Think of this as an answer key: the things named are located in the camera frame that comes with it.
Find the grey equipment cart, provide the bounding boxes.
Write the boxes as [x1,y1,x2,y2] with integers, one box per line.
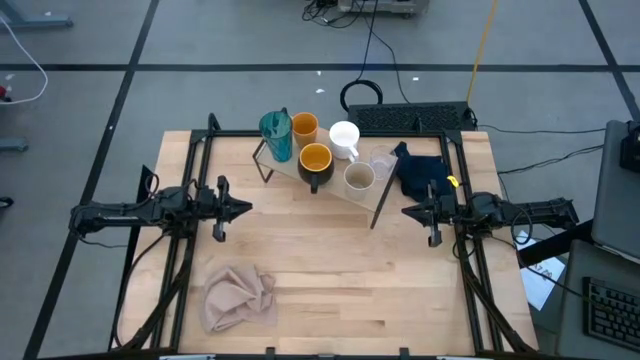
[336,0,432,17]

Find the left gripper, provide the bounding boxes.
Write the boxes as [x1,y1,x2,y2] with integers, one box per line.
[198,174,254,244]

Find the white cable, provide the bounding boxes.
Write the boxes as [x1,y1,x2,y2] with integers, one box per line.
[0,16,50,107]

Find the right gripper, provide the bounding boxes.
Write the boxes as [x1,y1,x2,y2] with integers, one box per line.
[400,181,460,248]

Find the grey desk foot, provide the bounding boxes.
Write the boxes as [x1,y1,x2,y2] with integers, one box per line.
[0,0,74,30]

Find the black mug orange inside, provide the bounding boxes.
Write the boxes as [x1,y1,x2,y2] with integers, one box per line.
[296,142,336,195]

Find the white paper sheet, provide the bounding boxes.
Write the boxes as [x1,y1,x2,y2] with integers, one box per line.
[514,229,567,312]

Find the black coiled cable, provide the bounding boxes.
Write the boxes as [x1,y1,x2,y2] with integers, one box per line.
[339,0,385,113]

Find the black desk device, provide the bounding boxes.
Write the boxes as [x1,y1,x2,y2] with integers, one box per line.
[618,121,640,175]

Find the dark navy cloth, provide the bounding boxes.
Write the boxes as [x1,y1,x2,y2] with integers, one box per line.
[391,140,457,204]

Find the blue faceted plastic tumbler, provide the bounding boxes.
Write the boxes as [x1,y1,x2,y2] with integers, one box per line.
[258,109,294,164]

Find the black keyboard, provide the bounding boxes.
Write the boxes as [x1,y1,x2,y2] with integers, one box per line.
[583,276,640,352]

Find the black perforated box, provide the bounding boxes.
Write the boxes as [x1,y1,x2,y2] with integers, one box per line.
[346,100,477,134]

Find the small orange cup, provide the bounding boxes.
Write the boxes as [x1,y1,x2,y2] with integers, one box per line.
[290,111,320,150]

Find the pink cloth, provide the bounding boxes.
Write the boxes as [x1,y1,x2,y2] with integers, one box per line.
[199,263,279,335]

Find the white ceramic mug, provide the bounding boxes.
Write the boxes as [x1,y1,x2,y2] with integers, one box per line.
[327,119,362,164]

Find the clear glass cup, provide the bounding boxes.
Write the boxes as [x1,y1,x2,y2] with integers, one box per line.
[369,144,399,182]

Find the wooden shelf black legs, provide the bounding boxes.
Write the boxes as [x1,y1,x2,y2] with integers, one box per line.
[251,106,402,231]

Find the tall cream cup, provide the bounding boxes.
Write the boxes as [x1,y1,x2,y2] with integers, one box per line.
[342,160,377,203]

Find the grey desk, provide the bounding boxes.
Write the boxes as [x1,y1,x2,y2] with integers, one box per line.
[553,119,640,360]

